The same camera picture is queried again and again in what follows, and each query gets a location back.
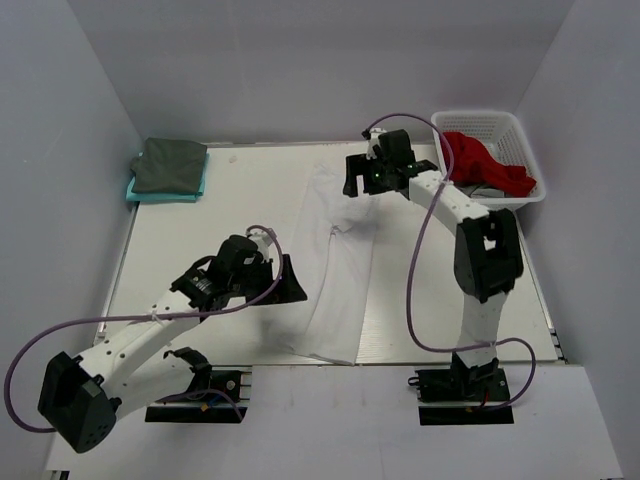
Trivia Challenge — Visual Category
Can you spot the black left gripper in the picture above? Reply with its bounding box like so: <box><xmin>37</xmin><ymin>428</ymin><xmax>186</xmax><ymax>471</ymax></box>
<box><xmin>230</xmin><ymin>254</ymin><xmax>307</xmax><ymax>306</ymax></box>

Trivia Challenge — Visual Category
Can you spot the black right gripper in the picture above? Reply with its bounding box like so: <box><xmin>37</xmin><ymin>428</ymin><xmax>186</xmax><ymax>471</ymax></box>
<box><xmin>343</xmin><ymin>153</ymin><xmax>393</xmax><ymax>199</ymax></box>

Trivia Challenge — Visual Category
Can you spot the white t shirt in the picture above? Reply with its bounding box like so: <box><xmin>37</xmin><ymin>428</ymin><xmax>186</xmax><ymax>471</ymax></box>
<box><xmin>282</xmin><ymin>165</ymin><xmax>378</xmax><ymax>365</ymax></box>

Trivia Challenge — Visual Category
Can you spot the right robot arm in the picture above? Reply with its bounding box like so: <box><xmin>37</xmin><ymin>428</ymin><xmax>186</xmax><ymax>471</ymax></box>
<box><xmin>343</xmin><ymin>154</ymin><xmax>523</xmax><ymax>399</ymax></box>

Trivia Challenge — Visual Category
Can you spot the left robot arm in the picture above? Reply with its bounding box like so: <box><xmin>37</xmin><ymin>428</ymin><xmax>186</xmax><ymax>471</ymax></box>
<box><xmin>38</xmin><ymin>255</ymin><xmax>307</xmax><ymax>454</ymax></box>

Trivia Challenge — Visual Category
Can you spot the red t shirt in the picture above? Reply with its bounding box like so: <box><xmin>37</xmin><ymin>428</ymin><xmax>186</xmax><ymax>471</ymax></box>
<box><xmin>444</xmin><ymin>132</ymin><xmax>537</xmax><ymax>197</ymax></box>

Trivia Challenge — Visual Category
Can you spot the grey t shirt in basket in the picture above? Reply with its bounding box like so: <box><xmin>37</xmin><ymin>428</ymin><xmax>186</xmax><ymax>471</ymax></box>
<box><xmin>461</xmin><ymin>184</ymin><xmax>510</xmax><ymax>199</ymax></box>

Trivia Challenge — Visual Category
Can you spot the white plastic basket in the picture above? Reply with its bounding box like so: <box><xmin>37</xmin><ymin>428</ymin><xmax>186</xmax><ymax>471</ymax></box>
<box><xmin>431</xmin><ymin>110</ymin><xmax>546</xmax><ymax>211</ymax></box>

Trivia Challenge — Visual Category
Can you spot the folded olive green t shirt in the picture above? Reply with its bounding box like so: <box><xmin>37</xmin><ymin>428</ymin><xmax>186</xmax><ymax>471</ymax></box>
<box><xmin>130</xmin><ymin>137</ymin><xmax>207</xmax><ymax>195</ymax></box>

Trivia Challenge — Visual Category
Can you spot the folded teal t shirt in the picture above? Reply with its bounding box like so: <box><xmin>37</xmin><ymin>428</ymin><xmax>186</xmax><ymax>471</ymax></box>
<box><xmin>124</xmin><ymin>152</ymin><xmax>211</xmax><ymax>204</ymax></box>

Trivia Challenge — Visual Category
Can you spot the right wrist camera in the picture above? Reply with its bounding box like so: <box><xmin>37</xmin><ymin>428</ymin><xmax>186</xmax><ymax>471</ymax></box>
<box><xmin>367</xmin><ymin>129</ymin><xmax>415</xmax><ymax>168</ymax></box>

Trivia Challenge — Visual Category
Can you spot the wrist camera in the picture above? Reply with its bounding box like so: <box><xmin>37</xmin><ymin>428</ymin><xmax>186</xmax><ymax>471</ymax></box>
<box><xmin>367</xmin><ymin>129</ymin><xmax>415</xmax><ymax>168</ymax></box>
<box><xmin>217</xmin><ymin>229</ymin><xmax>274</xmax><ymax>274</ymax></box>

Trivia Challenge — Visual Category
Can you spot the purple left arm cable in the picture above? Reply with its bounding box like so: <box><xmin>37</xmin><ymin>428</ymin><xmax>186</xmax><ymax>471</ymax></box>
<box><xmin>8</xmin><ymin>224</ymin><xmax>287</xmax><ymax>434</ymax></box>

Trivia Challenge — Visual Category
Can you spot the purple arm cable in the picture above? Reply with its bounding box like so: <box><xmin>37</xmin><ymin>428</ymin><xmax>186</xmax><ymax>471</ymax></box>
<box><xmin>360</xmin><ymin>113</ymin><xmax>537</xmax><ymax>412</ymax></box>
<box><xmin>8</xmin><ymin>224</ymin><xmax>287</xmax><ymax>434</ymax></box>

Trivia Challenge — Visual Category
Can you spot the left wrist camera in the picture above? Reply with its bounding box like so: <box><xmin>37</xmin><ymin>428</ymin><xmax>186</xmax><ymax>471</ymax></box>
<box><xmin>217</xmin><ymin>229</ymin><xmax>274</xmax><ymax>274</ymax></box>

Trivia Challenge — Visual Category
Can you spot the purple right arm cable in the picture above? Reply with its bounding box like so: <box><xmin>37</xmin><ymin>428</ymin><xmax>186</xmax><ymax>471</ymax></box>
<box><xmin>360</xmin><ymin>113</ymin><xmax>537</xmax><ymax>412</ymax></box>

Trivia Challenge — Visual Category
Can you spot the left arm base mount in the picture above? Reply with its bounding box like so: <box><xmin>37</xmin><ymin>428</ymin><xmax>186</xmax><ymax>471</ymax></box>
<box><xmin>145</xmin><ymin>367</ymin><xmax>252</xmax><ymax>425</ymax></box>

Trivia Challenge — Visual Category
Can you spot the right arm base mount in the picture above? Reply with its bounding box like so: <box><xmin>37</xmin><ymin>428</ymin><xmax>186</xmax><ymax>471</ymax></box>
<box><xmin>407</xmin><ymin>368</ymin><xmax>514</xmax><ymax>427</ymax></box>

